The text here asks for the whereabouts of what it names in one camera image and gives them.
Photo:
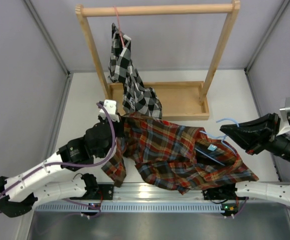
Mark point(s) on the right aluminium frame post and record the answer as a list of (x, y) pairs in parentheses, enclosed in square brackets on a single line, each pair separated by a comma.
[(267, 34)]

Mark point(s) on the aluminium mounting rail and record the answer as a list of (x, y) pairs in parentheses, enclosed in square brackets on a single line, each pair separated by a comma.
[(137, 192)]

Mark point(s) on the aluminium frame post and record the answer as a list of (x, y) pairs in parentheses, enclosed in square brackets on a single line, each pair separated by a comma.
[(267, 34), (52, 46)]

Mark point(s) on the red brown plaid shirt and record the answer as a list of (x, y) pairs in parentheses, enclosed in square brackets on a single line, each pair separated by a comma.
[(175, 157)]

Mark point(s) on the wooden clothes rack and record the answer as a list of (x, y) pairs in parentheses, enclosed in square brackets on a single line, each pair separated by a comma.
[(174, 100)]

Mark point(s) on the black white checkered shirt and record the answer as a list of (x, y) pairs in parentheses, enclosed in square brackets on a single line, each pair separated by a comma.
[(136, 97)]

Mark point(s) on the slotted grey cable duct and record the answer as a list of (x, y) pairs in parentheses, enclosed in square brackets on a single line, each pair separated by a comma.
[(140, 207)]

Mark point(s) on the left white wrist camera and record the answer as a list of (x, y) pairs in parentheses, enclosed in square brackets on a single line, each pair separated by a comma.
[(108, 110)]

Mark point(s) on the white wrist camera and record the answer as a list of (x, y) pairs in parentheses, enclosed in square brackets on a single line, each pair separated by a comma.
[(284, 110), (108, 110)]

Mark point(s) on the left aluminium frame post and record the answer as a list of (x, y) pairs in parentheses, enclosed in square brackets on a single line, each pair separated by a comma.
[(52, 46)]

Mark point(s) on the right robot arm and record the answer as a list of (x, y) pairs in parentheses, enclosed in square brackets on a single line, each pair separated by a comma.
[(283, 166)]

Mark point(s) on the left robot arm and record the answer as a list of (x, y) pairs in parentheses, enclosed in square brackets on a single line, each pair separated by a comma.
[(28, 190)]

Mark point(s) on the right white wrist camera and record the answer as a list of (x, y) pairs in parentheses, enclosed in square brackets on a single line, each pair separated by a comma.
[(284, 110)]

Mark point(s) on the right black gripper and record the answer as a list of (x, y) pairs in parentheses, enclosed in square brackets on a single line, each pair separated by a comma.
[(254, 136)]

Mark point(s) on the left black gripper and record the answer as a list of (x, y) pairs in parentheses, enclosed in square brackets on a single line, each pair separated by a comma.
[(120, 126)]

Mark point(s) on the pink wire hanger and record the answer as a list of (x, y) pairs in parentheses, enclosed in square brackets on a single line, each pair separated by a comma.
[(119, 26)]

